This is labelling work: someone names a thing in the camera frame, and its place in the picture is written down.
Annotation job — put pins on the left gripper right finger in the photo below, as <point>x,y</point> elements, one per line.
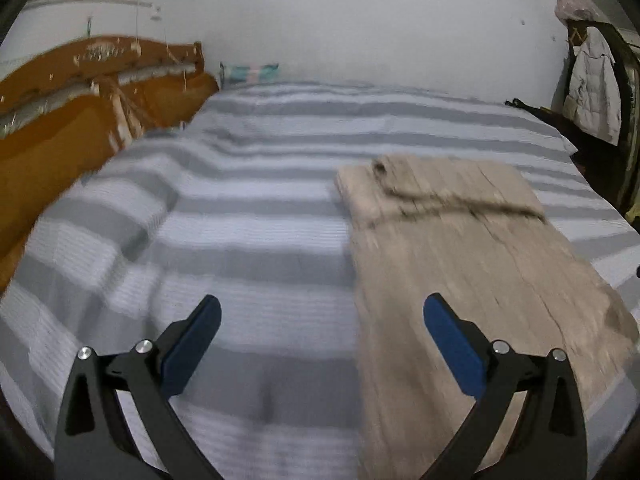
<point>549,439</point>

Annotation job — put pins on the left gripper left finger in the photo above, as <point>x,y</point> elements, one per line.
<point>93,439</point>

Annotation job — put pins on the beige puffer jacket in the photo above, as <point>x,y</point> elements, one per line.
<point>474,232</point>

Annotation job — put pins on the black clothes pile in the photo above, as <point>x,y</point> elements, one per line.
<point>542,113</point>

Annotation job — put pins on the grey striped bed sheet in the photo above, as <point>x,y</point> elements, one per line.
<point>241,204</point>

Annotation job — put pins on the dark wooden wardrobe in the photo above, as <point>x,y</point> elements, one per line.
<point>615,168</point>

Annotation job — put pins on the wooden headboard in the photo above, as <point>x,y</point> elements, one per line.
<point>67,111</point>

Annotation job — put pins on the white hanging puffer coat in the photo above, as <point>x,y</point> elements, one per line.
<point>593,100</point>

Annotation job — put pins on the teal striped pillow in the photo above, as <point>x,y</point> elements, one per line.
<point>231,75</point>

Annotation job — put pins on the pink plastic bag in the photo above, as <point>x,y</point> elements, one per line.
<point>575,10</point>

